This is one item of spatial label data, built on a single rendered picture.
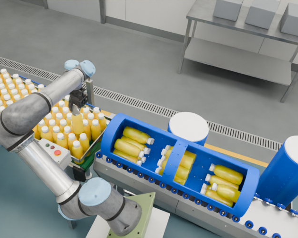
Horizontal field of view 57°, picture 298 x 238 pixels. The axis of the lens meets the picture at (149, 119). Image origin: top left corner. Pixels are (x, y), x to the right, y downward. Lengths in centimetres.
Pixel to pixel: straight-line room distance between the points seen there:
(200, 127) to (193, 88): 205
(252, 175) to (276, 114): 251
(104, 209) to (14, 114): 47
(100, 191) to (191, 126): 102
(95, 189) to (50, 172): 19
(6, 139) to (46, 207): 171
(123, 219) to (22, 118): 53
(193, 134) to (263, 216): 64
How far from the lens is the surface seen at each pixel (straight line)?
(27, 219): 275
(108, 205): 109
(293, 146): 210
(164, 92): 375
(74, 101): 156
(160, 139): 176
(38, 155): 113
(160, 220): 138
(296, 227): 188
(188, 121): 194
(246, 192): 150
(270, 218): 182
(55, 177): 114
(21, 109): 102
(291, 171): 207
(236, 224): 173
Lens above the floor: 240
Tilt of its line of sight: 46 degrees down
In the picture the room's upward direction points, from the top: 7 degrees clockwise
